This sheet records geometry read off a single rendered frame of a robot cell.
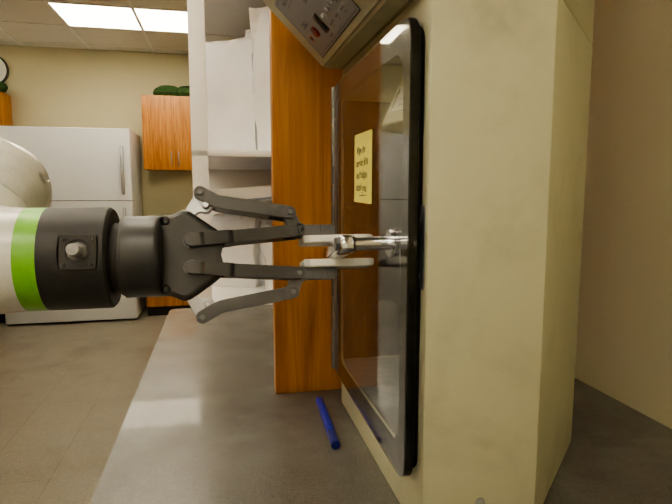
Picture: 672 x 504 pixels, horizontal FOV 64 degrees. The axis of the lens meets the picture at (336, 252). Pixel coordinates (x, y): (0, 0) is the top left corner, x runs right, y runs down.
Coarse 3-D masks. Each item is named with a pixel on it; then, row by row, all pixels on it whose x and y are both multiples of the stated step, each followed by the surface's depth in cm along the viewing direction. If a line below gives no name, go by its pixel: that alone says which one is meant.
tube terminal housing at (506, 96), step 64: (448, 0) 42; (512, 0) 43; (576, 0) 51; (448, 64) 43; (512, 64) 44; (576, 64) 53; (448, 128) 43; (512, 128) 45; (576, 128) 55; (448, 192) 44; (512, 192) 45; (576, 192) 58; (448, 256) 45; (512, 256) 46; (576, 256) 60; (448, 320) 45; (512, 320) 47; (576, 320) 63; (448, 384) 46; (512, 384) 47; (448, 448) 47; (512, 448) 48
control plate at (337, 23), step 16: (288, 0) 62; (304, 0) 59; (320, 0) 55; (352, 0) 50; (288, 16) 66; (304, 16) 62; (320, 16) 59; (336, 16) 56; (352, 16) 53; (304, 32) 66; (320, 32) 62; (336, 32) 59; (320, 48) 67
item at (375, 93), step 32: (416, 32) 43; (384, 64) 50; (416, 64) 43; (352, 96) 62; (384, 96) 50; (416, 96) 43; (352, 128) 63; (384, 128) 50; (416, 128) 44; (352, 160) 63; (384, 160) 50; (416, 160) 44; (352, 192) 64; (384, 192) 51; (416, 192) 44; (352, 224) 64; (384, 224) 51; (416, 224) 45; (352, 256) 64; (384, 256) 51; (352, 288) 65; (384, 288) 52; (352, 320) 65; (384, 320) 52; (352, 352) 66; (384, 352) 52; (352, 384) 66; (384, 384) 52; (384, 416) 53; (384, 448) 53
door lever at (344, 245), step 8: (392, 232) 48; (336, 240) 48; (344, 240) 47; (352, 240) 47; (360, 240) 48; (368, 240) 48; (376, 240) 48; (384, 240) 48; (392, 240) 48; (328, 248) 52; (336, 248) 48; (344, 248) 47; (352, 248) 47; (360, 248) 48; (368, 248) 48; (376, 248) 48; (384, 248) 48; (392, 248) 48; (328, 256) 53; (336, 256) 51; (344, 256) 51
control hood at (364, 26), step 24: (264, 0) 69; (360, 0) 49; (384, 0) 46; (408, 0) 46; (288, 24) 69; (360, 24) 53; (384, 24) 53; (312, 48) 69; (336, 48) 63; (360, 48) 62
